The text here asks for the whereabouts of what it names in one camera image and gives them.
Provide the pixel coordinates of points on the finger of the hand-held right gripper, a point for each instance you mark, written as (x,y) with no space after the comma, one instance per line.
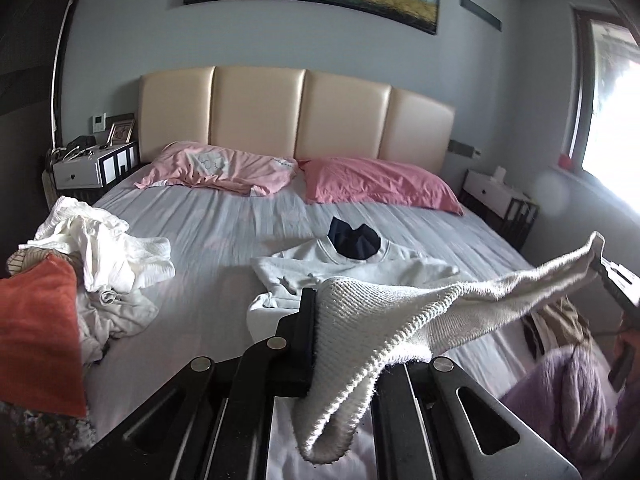
(617,282)

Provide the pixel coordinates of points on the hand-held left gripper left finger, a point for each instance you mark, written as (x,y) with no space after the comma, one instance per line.
(302,340)

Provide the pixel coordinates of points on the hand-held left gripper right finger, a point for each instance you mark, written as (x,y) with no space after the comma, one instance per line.
(400,410)

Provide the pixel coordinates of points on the white knit garment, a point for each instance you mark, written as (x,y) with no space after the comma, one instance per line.
(360,330)

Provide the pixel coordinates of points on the pile of white clothes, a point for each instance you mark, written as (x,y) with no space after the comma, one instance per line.
(115,255)

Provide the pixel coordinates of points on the purple fuzzy cloth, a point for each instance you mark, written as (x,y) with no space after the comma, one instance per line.
(560,400)

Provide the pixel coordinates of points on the brown striped cloth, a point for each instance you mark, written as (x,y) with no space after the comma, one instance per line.
(560,322)

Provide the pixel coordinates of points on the dark navy cloth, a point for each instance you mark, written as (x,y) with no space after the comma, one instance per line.
(352,242)

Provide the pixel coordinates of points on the small red object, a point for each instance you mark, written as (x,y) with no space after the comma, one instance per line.
(565,161)

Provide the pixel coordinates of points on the bed with pale sheet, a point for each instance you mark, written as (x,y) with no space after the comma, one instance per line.
(225,225)

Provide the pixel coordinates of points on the white and black nightstand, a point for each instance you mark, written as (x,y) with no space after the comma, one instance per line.
(487,190)
(75,172)

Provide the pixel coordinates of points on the small white box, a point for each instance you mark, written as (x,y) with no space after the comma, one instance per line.
(500,173)

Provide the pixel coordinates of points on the window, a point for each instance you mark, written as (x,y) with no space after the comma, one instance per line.
(615,110)

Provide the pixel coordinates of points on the plain pink pillow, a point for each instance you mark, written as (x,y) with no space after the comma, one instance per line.
(380,182)

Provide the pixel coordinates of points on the pink pillow with white print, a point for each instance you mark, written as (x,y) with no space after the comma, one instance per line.
(225,170)

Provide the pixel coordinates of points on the beige padded headboard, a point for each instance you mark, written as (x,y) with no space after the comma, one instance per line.
(260,110)

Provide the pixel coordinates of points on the orange cloth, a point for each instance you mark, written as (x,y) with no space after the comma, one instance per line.
(35,335)

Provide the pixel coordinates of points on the dark patterned cloth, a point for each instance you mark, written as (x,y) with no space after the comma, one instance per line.
(35,440)

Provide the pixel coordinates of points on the curved white lamp pole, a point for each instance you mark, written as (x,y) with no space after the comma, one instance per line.
(59,60)

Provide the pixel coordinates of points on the wall switch panel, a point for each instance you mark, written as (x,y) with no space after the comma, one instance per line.
(462,147)

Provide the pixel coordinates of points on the picture frame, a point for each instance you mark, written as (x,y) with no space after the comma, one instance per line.
(121,132)

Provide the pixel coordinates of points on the white wall thermostat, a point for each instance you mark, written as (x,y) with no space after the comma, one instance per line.
(98,121)

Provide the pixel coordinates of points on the black wall light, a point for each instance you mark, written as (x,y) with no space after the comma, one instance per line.
(480,12)

